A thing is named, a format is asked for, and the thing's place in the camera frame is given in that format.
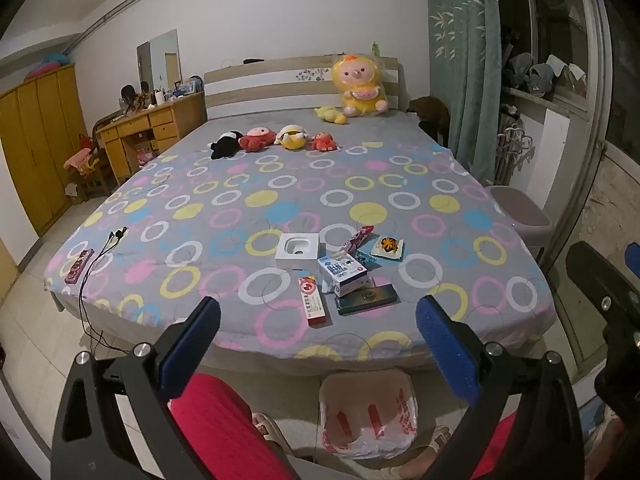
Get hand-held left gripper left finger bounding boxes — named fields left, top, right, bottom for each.
left=50, top=296, right=223, bottom=480

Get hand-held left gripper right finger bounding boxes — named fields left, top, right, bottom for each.
left=415, top=295, right=586, bottom=480

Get white and blue carton box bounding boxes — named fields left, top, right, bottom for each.
left=318, top=254, right=371, bottom=297

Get person's red pants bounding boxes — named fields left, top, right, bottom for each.
left=169, top=373, right=522, bottom=480

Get beige sandal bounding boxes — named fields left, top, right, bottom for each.
left=251, top=411, right=289, bottom=457
left=429, top=425, right=457, bottom=455

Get black flat packet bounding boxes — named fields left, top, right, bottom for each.
left=334, top=283, right=400, bottom=317

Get grey plastic bin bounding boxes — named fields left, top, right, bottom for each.
left=483, top=185, right=557, bottom=262

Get white red-print plastic bag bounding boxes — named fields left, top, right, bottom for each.
left=319, top=370, right=420, bottom=462

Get orange and white snack packet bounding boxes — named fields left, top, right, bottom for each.
left=372, top=235, right=406, bottom=261

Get white square box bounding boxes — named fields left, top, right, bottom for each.
left=274, top=232, right=321, bottom=269

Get red and white slim box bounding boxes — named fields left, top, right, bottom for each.
left=298, top=276, right=331, bottom=328

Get pink patterned flat box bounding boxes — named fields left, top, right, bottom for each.
left=64, top=248, right=96, bottom=285

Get red snack wrapper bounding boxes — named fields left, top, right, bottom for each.
left=340, top=225, right=375, bottom=256

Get grey cloth pile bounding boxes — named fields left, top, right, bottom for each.
left=502, top=52, right=557, bottom=99

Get black and white plush toy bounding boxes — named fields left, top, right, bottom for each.
left=207, top=131, right=245, bottom=161

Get chair with pink clothes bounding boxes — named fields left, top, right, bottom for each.
left=63, top=134, right=109, bottom=202

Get wooden desk with drawers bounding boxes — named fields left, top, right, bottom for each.
left=96, top=91, right=208, bottom=186

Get yellow plush toy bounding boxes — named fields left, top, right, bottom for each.
left=272, top=125, right=309, bottom=151

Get small red plush toy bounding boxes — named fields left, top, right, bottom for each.
left=310, top=131, right=341, bottom=154

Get dark brown cloth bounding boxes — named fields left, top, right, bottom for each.
left=406, top=95, right=451, bottom=133

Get yellow wooden wardrobe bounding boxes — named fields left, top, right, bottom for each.
left=0, top=63, right=91, bottom=237

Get dark round desk item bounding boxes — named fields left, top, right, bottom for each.
left=119, top=84, right=142, bottom=112

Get green patterned curtain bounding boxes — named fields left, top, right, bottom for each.
left=424, top=0, right=504, bottom=187

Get small yellow duck plush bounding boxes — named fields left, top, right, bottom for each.
left=314, top=105, right=349, bottom=126

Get wooden bed headboard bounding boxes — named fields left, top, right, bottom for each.
left=202, top=55, right=404, bottom=122

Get large yellow plush doll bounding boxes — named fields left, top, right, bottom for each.
left=331, top=54, right=391, bottom=119

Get pink and blue bundle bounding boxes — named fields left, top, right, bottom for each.
left=24, top=51, right=77, bottom=81

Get black charging cable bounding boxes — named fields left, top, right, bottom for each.
left=75, top=226, right=133, bottom=359

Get wall mirror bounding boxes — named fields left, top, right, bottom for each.
left=136, top=29, right=181, bottom=94

